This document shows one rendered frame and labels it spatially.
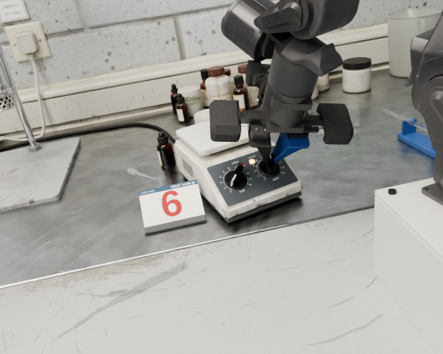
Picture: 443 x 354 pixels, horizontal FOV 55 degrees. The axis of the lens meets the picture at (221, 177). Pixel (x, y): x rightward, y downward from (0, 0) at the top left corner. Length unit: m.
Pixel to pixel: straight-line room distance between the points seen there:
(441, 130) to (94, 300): 0.41
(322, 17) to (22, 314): 0.46
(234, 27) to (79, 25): 0.69
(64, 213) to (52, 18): 0.58
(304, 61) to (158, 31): 0.73
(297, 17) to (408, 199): 0.20
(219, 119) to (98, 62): 0.68
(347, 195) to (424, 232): 0.27
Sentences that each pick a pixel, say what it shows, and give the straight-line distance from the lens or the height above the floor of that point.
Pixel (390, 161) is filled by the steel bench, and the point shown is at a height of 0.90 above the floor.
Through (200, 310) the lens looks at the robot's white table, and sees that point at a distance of 0.48.
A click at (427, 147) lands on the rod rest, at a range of 0.78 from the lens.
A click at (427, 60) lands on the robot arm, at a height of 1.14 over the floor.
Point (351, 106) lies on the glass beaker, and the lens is 0.83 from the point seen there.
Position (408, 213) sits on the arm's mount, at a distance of 0.42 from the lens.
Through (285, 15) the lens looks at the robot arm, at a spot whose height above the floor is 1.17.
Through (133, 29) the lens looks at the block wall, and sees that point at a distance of 1.16.
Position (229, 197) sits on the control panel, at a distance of 0.60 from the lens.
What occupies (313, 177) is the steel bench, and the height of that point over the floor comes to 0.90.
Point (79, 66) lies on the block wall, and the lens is 1.19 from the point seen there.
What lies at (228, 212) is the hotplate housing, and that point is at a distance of 0.59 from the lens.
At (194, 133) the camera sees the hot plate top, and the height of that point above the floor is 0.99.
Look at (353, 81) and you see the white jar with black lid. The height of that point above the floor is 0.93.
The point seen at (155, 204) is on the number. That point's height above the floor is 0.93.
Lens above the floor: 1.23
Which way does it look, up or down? 27 degrees down
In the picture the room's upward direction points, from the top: 9 degrees counter-clockwise
